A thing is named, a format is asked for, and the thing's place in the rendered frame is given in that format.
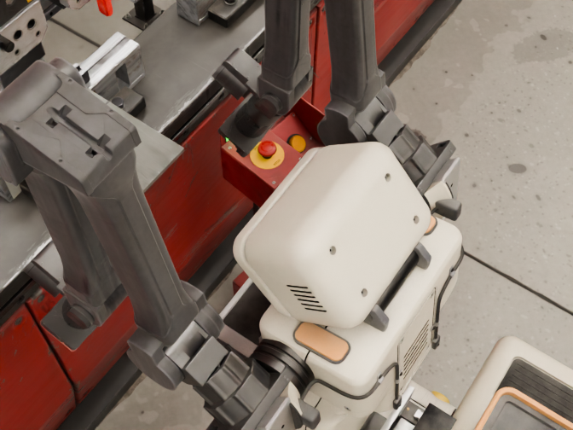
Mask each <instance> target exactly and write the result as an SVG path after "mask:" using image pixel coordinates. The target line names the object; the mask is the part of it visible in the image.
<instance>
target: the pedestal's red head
mask: <svg viewBox="0 0 573 430"><path fill-rule="evenodd" d="M324 116H325V114H324V113H323V112H321V111H320V110H318V109H317V108H316V107H314V106H313V105H311V104H310V103H308V102H307V101H306V100H305V99H304V98H302V97H301V98H300V99H299V100H298V102H297V103H296V104H295V105H294V106H293V107H292V109H291V110H290V111H289V112H288V113H287V114H286V115H282V117H280V118H279V119H278V120H277V121H276V122H275V124H274V125H273V126H272V127H271V128H270V129H269V131H268V132H267V133H266V134H265V135H264V137H263V139H262V140H261V141H260V142H263V141H271V142H275V143H277V144H279V145H280V146H281V147H282V149H283V151H284V160H283V161H282V162H281V164H280V165H278V166H277V167H275V168H272V169H262V168H259V167H257V166H255V165H254V164H253V163H252V160H251V157H250V154H248V155H247V156H246V157H241V156H240V155H239V154H238V153H237V152H236V149H237V148H236V147H235V145H234V144H233V143H232V142H230V141H227V142H225V138H223V137H222V136H221V135H220V134H219V135H220V144H221V146H220V147H221V148H220V149H221V159H222V168H223V178H224V179H225V180H226V181H228V182H229V183H230V184H232V185H233V186H234V187H235V188H237V189H238V190H239V191H240V192H241V193H242V194H243V195H245V196H246V197H247V198H248V199H250V200H251V201H252V202H254V203H255V204H256V205H257V206H259V207H261V206H262V205H263V204H264V202H265V201H266V200H267V199H268V198H269V197H270V196H271V195H272V194H273V192H274V191H275V190H276V189H277V187H278V186H279V185H280V184H281V182H282V181H283V180H284V179H285V178H286V176H287V175H288V174H289V173H290V171H291V170H292V169H293V168H294V166H295V165H296V164H297V163H298V162H299V161H300V160H301V159H302V158H303V156H304V155H305V154H306V153H307V152H308V151H309V150H310V149H312V148H320V147H326V146H325V145H324V143H323V142H322V141H321V139H320V138H319V136H318V133H317V126H318V124H319V122H320V121H321V120H322V119H323V117H324ZM292 134H299V135H301V136H302V137H303V138H304V140H305V142H306V149H305V150H304V151H303V152H302V153H299V152H298V151H297V150H296V149H294V148H293V147H291V146H290V145H289V144H287V138H288V137H289V136H290V135H292Z"/></svg>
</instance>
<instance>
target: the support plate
mask: <svg viewBox="0 0 573 430"><path fill-rule="evenodd" d="M86 89H87V90H88V91H89V92H90V93H92V94H93V95H94V96H96V97H97V98H99V99H100V100H101V101H103V102H105V103H106V102H107V100H106V99H104V98H103V97H101V96H99V95H97V94H96V93H95V92H93V91H92V90H89V89H88V88H86ZM107 105H108V106H109V107H110V108H112V109H113V110H115V111H116V112H117V113H119V114H120V115H122V116H123V117H124V118H126V119H128V120H129V121H130V122H131V123H132V124H133V125H134V126H135V127H136V128H137V131H138V134H139V136H140V138H141V140H142V142H141V143H140V144H139V145H138V146H137V147H135V148H134V150H135V152H136V169H137V174H138V177H139V181H140V184H141V186H142V191H143V193H144V192H145V191H146V190H147V189H148V188H149V187H150V186H151V185H152V184H153V183H154V182H155V181H156V180H157V179H158V178H159V177H160V176H161V175H162V174H163V173H164V172H165V171H166V170H167V169H168V168H169V167H170V166H171V165H172V164H173V163H174V162H175V160H176V159H177V158H178V157H179V156H180V155H181V154H182V153H183V152H184V151H185V150H184V148H183V147H182V146H180V145H179V144H177V143H175V142H173V141H172V140H171V139H169V138H168V137H165V136H164V135H162V134H161V133H159V132H157V131H156V130H154V129H153V128H151V127H150V126H148V125H146V124H144V123H143V122H141V121H140V120H139V119H136V118H135V117H133V116H132V115H130V114H128V113H127V112H125V111H124V110H122V109H121V108H119V107H117V106H115V105H114V104H112V103H111V102H109V103H108V104H107Z"/></svg>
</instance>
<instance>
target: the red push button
mask: <svg viewBox="0 0 573 430"><path fill-rule="evenodd" d="M276 149H277V148H276V146H275V144H274V143H273V142H271V141H263V142H261V143H259V145H258V152H259V153H260V154H261V155H262V156H263V157H264V158H265V159H270V158H271V157H272V155H274V154H275V152H276Z"/></svg>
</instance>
